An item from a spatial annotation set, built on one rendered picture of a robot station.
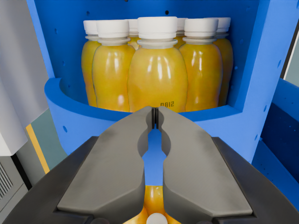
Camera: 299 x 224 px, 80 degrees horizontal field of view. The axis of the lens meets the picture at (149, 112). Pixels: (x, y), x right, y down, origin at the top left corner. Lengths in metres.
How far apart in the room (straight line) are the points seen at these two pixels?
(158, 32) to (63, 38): 0.16
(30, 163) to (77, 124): 2.14
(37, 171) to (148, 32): 2.24
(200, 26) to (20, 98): 0.30
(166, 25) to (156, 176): 0.13
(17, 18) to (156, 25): 0.27
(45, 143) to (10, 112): 1.70
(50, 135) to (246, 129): 1.84
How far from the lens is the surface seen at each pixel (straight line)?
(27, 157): 2.25
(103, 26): 0.23
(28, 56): 0.39
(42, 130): 1.94
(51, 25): 0.29
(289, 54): 1.47
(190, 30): 0.23
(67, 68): 0.30
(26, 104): 0.38
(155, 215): 0.39
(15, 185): 2.29
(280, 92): 0.93
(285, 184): 1.13
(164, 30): 0.18
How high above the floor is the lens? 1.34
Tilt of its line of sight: 62 degrees down
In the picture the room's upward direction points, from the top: 175 degrees counter-clockwise
